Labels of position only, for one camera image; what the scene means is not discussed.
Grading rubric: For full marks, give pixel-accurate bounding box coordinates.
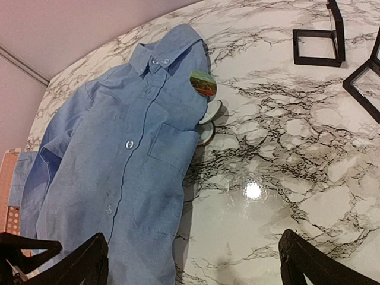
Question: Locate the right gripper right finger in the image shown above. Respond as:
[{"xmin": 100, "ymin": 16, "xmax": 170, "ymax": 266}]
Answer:
[{"xmin": 278, "ymin": 229, "xmax": 378, "ymax": 285}]

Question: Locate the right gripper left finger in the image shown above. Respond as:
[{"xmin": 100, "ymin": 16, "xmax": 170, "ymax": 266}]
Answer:
[{"xmin": 1, "ymin": 232, "xmax": 109, "ymax": 284}]

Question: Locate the blue button-up shirt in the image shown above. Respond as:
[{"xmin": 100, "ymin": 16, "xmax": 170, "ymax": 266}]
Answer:
[{"xmin": 9, "ymin": 24, "xmax": 208, "ymax": 284}]

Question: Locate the orange portrait round brooch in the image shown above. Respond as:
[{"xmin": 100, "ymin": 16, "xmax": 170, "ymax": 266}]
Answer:
[{"xmin": 197, "ymin": 122, "xmax": 215, "ymax": 146}]

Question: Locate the dark floral round brooch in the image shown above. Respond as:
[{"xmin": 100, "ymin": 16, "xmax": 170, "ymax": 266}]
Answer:
[{"xmin": 198, "ymin": 100, "xmax": 223, "ymax": 125}]

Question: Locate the pink plastic basket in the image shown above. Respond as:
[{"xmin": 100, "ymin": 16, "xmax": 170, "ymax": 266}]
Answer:
[{"xmin": 0, "ymin": 147, "xmax": 33, "ymax": 259}]

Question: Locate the open black frame box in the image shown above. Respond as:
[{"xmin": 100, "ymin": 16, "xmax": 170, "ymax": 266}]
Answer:
[{"xmin": 343, "ymin": 33, "xmax": 379, "ymax": 123}]

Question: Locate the upright black frame box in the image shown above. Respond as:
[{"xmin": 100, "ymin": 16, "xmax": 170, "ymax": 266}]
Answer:
[{"xmin": 293, "ymin": 0, "xmax": 346, "ymax": 68}]

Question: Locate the left aluminium corner post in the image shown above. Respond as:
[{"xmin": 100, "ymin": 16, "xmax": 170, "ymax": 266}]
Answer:
[{"xmin": 0, "ymin": 45, "xmax": 50, "ymax": 87}]

